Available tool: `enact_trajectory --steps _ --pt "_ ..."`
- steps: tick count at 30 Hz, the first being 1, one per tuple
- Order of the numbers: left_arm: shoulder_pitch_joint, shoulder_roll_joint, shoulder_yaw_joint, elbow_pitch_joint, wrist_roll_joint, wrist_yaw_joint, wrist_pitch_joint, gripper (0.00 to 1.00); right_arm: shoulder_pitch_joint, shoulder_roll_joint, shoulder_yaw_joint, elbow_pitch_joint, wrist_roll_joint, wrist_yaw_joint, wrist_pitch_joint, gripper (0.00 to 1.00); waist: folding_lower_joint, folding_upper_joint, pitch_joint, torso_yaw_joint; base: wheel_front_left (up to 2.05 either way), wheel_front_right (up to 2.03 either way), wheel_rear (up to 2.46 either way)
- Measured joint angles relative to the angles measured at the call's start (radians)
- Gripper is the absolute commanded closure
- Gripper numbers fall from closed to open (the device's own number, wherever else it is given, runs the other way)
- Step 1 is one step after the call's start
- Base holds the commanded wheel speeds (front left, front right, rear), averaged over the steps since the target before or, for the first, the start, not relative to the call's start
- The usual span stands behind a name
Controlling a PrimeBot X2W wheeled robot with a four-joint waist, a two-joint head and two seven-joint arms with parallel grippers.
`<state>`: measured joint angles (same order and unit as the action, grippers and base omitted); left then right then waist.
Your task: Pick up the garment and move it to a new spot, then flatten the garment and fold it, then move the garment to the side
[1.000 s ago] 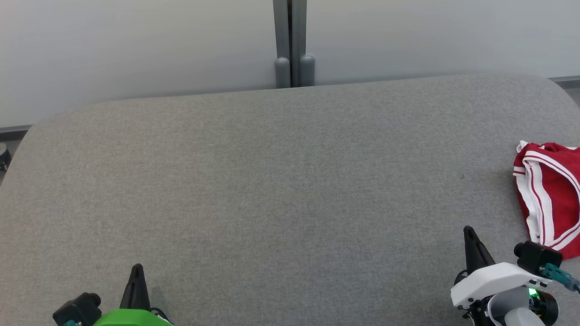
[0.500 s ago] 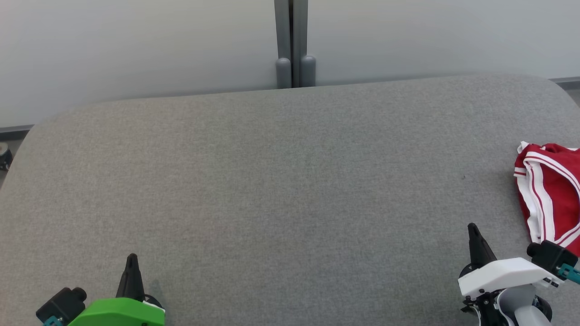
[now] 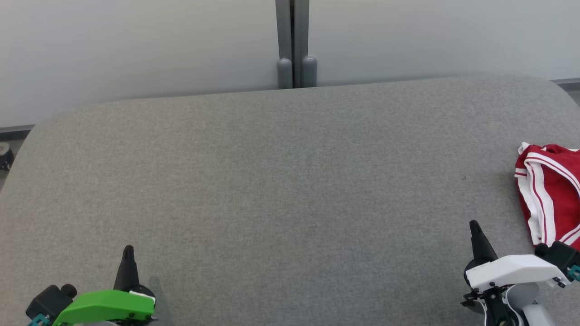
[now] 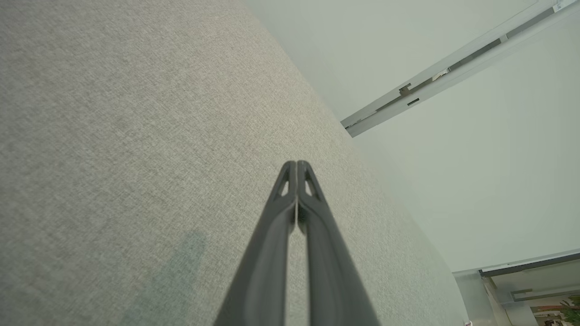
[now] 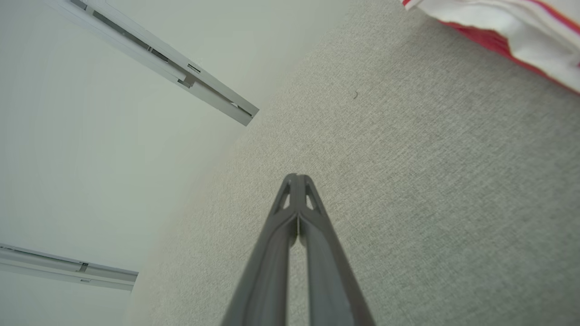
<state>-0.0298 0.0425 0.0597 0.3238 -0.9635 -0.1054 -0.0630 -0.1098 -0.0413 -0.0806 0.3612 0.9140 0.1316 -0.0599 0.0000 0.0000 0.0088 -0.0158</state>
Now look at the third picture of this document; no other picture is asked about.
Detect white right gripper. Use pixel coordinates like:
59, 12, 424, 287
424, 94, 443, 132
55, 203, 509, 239
464, 221, 570, 292

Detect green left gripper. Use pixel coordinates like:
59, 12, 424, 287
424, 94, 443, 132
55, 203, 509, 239
52, 246, 158, 326

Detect red Bulls 23 garment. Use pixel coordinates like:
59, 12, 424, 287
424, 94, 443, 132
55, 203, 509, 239
514, 142, 580, 251

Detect dark furniture caster foot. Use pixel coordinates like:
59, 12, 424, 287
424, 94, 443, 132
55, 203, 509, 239
0, 142, 15, 171

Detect grey wall divider post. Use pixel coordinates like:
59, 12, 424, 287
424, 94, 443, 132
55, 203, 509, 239
275, 0, 310, 89

